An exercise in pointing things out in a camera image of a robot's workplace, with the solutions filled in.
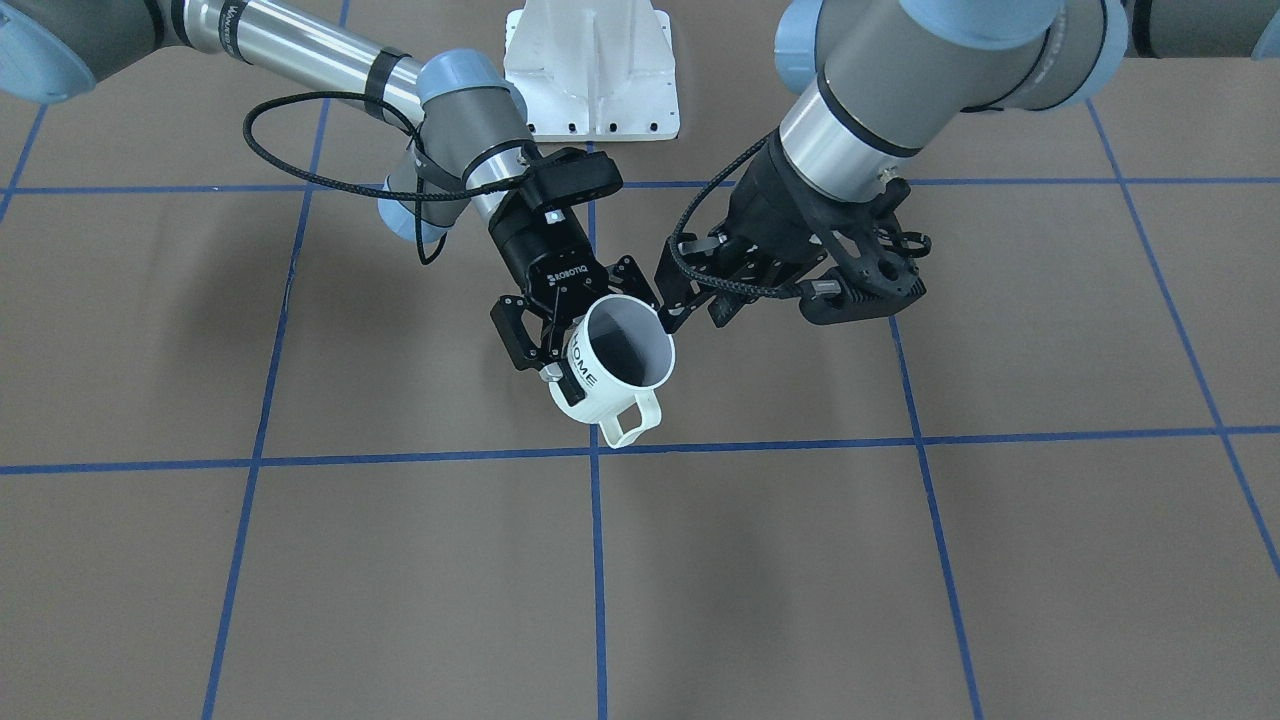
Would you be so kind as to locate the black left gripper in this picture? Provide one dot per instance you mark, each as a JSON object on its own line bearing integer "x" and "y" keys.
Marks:
{"x": 772, "y": 212}

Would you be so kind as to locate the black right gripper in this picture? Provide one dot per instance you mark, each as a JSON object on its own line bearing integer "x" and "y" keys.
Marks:
{"x": 541, "y": 251}

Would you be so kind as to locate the white ribbed mug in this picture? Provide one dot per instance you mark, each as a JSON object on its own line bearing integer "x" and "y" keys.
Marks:
{"x": 620, "y": 365}

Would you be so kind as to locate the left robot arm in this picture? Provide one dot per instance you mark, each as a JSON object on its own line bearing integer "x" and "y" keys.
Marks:
{"x": 875, "y": 81}

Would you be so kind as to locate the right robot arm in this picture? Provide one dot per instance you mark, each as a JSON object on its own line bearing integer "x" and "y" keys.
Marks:
{"x": 477, "y": 138}

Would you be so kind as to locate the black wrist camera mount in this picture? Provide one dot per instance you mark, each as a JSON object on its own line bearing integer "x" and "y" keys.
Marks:
{"x": 569, "y": 177}

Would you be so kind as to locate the white camera stand base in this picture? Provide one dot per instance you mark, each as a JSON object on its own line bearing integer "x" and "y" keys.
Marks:
{"x": 594, "y": 71}

